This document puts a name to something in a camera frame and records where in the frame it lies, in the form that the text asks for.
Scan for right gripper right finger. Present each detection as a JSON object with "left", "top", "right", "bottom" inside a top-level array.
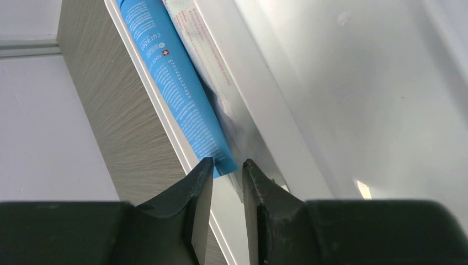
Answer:
[{"left": 242, "top": 159, "right": 467, "bottom": 264}]

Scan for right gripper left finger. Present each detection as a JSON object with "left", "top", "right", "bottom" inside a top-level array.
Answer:
[{"left": 1, "top": 157, "right": 214, "bottom": 264}]

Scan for white toothpaste tube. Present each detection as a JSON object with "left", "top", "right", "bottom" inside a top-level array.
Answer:
[{"left": 164, "top": 1, "right": 267, "bottom": 162}]

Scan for blue toothpaste tube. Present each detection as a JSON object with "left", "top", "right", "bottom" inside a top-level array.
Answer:
[{"left": 117, "top": 1, "right": 238, "bottom": 178}]

